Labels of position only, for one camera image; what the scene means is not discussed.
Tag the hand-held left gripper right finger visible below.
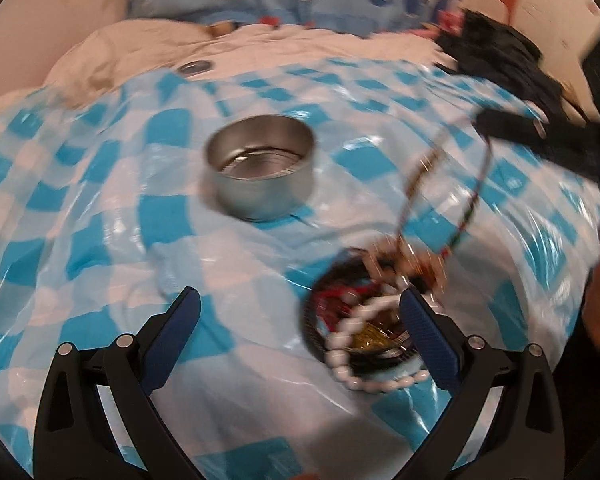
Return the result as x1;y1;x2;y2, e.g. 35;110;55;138
399;289;568;480

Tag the red cord bracelet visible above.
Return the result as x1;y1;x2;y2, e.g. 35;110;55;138
314;286;378;317

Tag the pink cloth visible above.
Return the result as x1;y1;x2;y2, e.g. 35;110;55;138
414;9;463;37

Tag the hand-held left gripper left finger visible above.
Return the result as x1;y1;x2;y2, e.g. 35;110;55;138
32;286;202;480

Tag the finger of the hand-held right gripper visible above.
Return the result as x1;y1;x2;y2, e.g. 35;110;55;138
474;108;552;149

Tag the blue checked plastic sheet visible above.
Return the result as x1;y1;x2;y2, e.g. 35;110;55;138
0;57;600;480

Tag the dark clothes pile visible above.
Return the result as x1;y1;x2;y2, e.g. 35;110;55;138
434;9;590;122

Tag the black bracelet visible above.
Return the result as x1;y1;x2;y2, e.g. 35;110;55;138
302;259;433;377

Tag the white bead bracelet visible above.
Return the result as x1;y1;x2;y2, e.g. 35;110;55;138
324;294;432;394

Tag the silver round tin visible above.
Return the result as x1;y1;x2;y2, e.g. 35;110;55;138
203;115;317;222

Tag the white bed quilt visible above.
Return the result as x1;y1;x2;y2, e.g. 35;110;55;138
0;21;461;128

